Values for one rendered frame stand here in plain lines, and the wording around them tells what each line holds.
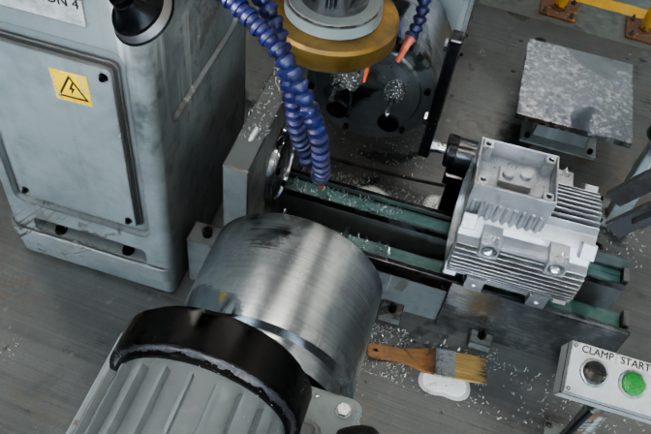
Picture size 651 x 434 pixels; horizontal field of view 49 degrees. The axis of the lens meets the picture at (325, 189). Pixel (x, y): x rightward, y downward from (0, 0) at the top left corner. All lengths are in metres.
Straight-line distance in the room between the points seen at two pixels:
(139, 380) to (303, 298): 0.31
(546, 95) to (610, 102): 0.14
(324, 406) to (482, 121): 1.01
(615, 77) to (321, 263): 1.01
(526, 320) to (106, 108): 0.74
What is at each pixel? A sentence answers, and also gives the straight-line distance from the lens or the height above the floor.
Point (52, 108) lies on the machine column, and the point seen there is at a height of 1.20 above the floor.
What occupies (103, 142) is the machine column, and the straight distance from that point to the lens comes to 1.04.
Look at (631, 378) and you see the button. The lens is 1.04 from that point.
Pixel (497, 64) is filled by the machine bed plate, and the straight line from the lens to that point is 1.85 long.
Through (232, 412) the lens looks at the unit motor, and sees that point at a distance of 0.60.
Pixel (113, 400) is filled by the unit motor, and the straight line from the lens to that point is 0.63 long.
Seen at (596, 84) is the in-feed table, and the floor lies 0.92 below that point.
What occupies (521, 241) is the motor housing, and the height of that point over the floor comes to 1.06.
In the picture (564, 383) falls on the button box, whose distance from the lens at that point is 1.02.
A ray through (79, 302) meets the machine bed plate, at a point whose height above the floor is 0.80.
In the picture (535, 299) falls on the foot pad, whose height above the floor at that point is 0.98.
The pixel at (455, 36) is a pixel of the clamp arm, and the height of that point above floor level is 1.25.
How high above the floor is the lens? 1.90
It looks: 49 degrees down
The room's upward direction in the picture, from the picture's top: 9 degrees clockwise
